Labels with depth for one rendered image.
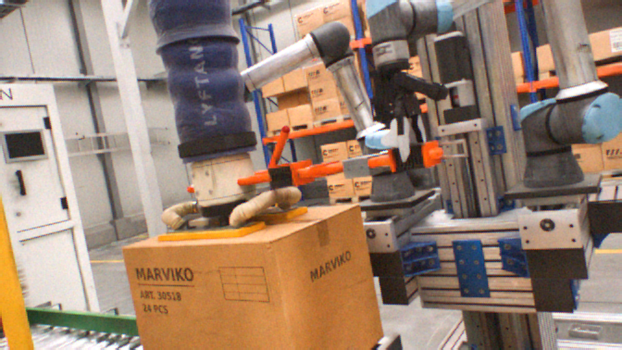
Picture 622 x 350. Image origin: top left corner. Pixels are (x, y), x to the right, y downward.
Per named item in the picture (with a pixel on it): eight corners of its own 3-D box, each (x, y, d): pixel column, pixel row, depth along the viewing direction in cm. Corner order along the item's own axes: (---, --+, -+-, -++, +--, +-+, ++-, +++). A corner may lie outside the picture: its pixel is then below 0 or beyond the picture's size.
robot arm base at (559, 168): (528, 181, 145) (524, 149, 144) (586, 175, 136) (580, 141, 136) (519, 190, 132) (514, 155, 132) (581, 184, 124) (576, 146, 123)
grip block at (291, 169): (268, 190, 122) (265, 168, 122) (292, 183, 130) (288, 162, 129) (293, 187, 117) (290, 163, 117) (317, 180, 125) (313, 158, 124)
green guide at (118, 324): (22, 322, 277) (19, 307, 277) (41, 315, 286) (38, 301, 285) (215, 347, 186) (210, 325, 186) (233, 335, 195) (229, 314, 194)
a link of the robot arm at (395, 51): (412, 42, 104) (396, 38, 97) (416, 62, 104) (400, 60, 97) (381, 51, 108) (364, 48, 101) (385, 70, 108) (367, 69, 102)
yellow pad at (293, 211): (207, 226, 153) (205, 211, 152) (230, 218, 161) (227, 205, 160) (288, 220, 132) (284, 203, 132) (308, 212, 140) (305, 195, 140)
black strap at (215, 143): (163, 162, 136) (160, 148, 135) (222, 152, 154) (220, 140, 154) (217, 150, 122) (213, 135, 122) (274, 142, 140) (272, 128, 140)
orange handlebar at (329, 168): (163, 199, 152) (160, 188, 152) (230, 182, 176) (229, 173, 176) (438, 162, 96) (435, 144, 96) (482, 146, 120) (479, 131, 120)
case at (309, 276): (147, 377, 143) (120, 247, 141) (240, 322, 175) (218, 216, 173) (305, 412, 108) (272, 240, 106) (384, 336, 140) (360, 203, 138)
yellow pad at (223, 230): (157, 242, 138) (154, 225, 137) (185, 233, 146) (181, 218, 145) (240, 238, 117) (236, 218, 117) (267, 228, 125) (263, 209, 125)
